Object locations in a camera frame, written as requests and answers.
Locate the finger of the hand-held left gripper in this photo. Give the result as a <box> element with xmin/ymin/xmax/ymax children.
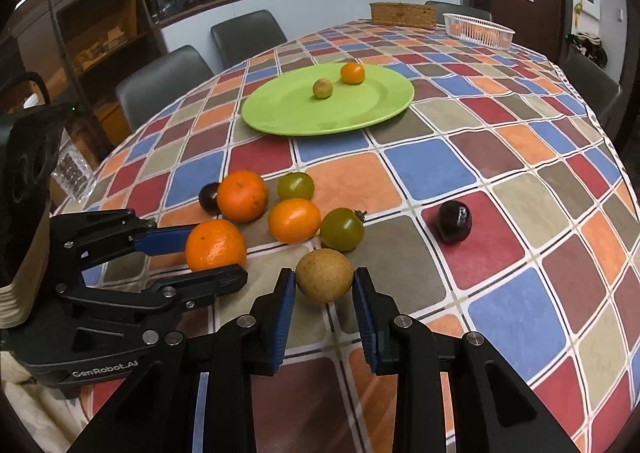
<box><xmin>54</xmin><ymin>265</ymin><xmax>249</xmax><ymax>360</ymax></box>
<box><xmin>50</xmin><ymin>209</ymin><xmax>202</xmax><ymax>265</ymax></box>

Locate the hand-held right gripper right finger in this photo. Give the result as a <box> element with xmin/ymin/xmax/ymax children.
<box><xmin>352</xmin><ymin>267</ymin><xmax>581</xmax><ymax>453</ymax></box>

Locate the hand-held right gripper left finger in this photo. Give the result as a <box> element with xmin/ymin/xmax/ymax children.
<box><xmin>67</xmin><ymin>268</ymin><xmax>298</xmax><ymax>453</ymax></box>

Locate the brown round fruit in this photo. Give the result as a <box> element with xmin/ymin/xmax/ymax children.
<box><xmin>295</xmin><ymin>249</ymin><xmax>355</xmax><ymax>305</ymax></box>

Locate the green plate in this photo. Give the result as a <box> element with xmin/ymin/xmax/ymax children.
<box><xmin>241</xmin><ymin>64</ymin><xmax>416</xmax><ymax>136</ymax></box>

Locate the clear plastic tray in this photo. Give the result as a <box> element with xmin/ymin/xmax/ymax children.
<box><xmin>50</xmin><ymin>138</ymin><xmax>97</xmax><ymax>202</ymax></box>

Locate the dark purple plum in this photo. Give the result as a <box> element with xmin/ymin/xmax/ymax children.
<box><xmin>437</xmin><ymin>200</ymin><xmax>473</xmax><ymax>245</ymax></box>
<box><xmin>198</xmin><ymin>182</ymin><xmax>223</xmax><ymax>214</ymax></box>

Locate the green tomato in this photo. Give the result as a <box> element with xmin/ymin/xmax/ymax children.
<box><xmin>320</xmin><ymin>207</ymin><xmax>366</xmax><ymax>253</ymax></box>
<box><xmin>277</xmin><ymin>172</ymin><xmax>315</xmax><ymax>202</ymax></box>

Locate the orange tomato centre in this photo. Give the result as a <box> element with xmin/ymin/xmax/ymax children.
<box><xmin>268</xmin><ymin>198</ymin><xmax>322</xmax><ymax>245</ymax></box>

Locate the grey chair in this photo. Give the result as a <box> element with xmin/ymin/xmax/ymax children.
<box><xmin>210</xmin><ymin>10</ymin><xmax>288</xmax><ymax>70</ymax></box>
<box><xmin>116</xmin><ymin>45</ymin><xmax>215</xmax><ymax>134</ymax></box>
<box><xmin>559</xmin><ymin>50</ymin><xmax>623</xmax><ymax>130</ymax></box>
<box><xmin>424</xmin><ymin>0</ymin><xmax>493</xmax><ymax>24</ymax></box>

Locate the colourful checkered tablecloth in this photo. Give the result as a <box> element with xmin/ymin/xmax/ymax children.
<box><xmin>52</xmin><ymin>20</ymin><xmax>640</xmax><ymax>453</ymax></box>

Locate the wooden shelf cabinet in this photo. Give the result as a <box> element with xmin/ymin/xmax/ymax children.
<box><xmin>47</xmin><ymin>0</ymin><xmax>168</xmax><ymax>134</ymax></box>

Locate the cream patterned cloth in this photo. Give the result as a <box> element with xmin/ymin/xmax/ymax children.
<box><xmin>0</xmin><ymin>333</ymin><xmax>96</xmax><ymax>453</ymax></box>

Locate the wicker basket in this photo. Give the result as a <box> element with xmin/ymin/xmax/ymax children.
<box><xmin>369</xmin><ymin>2</ymin><xmax>438</xmax><ymax>30</ymax></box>

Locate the white plastic basket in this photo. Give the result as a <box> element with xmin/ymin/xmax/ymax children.
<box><xmin>443</xmin><ymin>13</ymin><xmax>516</xmax><ymax>50</ymax></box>

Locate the dark bag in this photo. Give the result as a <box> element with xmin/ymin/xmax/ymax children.
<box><xmin>565</xmin><ymin>33</ymin><xmax>609</xmax><ymax>68</ymax></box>

